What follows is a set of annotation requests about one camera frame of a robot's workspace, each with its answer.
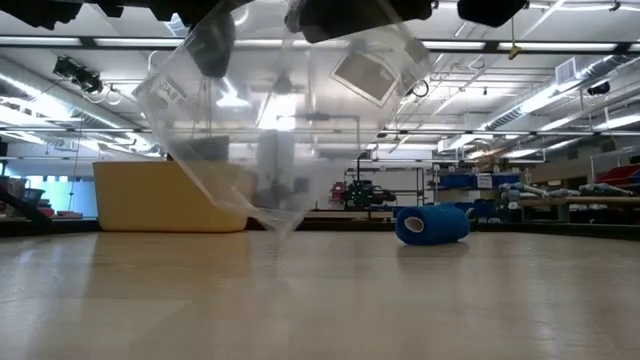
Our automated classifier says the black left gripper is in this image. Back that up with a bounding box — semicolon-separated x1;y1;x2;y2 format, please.
147;0;251;80

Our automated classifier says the clear plastic zip bag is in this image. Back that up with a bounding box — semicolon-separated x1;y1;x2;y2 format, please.
132;0;435;236

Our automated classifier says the blue elastic bandage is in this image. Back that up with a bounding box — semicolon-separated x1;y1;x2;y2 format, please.
394;201;472;247

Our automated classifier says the grey fabric roll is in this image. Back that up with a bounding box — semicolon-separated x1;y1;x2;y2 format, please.
498;181;581;199
578;182;635;198

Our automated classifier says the black crossbeam with light strips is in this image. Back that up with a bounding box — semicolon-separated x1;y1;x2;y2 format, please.
0;33;640;55

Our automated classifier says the yellow plastic bin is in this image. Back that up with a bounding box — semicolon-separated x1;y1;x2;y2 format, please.
92;160;251;234

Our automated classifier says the grey metal shelf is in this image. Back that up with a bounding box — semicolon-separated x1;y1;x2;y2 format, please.
429;167;526;222

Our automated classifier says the blue storage bin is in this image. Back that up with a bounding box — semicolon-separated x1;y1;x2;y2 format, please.
468;199;496;220
438;172;479;190
492;172;523;188

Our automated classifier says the background wooden table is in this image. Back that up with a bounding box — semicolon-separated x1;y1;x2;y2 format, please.
304;209;396;222

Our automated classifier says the white air vent grille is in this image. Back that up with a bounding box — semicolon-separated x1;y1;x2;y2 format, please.
554;56;578;87

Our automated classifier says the wooden workbench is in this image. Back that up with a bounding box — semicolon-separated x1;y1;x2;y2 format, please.
517;194;640;225

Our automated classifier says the yellow hanging tag cord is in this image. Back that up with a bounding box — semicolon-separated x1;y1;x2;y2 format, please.
507;14;523;61

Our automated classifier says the black aluminium rig frame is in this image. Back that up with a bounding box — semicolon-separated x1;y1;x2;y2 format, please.
0;217;640;242

